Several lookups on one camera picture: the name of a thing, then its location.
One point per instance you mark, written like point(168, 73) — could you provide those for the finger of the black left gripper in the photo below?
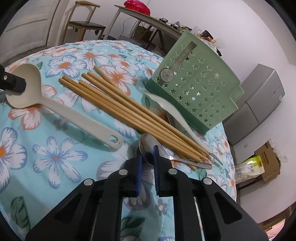
point(11, 82)

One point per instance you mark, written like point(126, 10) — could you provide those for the wooden chopstick one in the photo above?
point(115, 108)

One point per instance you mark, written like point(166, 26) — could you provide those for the wooden chopstick five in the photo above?
point(119, 80)

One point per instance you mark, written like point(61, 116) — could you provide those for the green star-pattern utensil basket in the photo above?
point(197, 82)

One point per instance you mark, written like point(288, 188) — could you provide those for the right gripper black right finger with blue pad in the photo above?
point(187, 193)

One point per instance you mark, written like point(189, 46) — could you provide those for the white panel door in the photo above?
point(28, 29)

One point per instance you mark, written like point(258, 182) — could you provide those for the red plastic bag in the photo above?
point(137, 6)

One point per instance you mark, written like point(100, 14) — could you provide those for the wooden chopstick two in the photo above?
point(129, 111)

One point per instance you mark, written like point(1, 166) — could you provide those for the silver refrigerator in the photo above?
point(263, 92)

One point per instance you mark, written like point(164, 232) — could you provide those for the yellow-green rice bag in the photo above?
point(249, 169)

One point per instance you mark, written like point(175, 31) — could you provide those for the wooden chopstick four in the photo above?
point(132, 113)

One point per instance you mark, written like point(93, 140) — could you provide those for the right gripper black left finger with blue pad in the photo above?
point(120, 184)

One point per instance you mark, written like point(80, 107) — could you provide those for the white ceramic soup spoon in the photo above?
point(167, 106)

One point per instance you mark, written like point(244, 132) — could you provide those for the wooden chair dark seat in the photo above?
point(83, 26)

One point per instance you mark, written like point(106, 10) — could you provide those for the floral blue tablecloth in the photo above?
point(44, 157)

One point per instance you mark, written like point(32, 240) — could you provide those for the brown cardboard box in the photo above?
point(270, 162)

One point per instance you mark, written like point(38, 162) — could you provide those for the cream plastic rice ladle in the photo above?
point(32, 95)

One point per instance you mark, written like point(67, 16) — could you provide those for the long grey work table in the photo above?
point(159, 25)

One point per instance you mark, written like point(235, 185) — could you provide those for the metal spoon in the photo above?
point(147, 143)

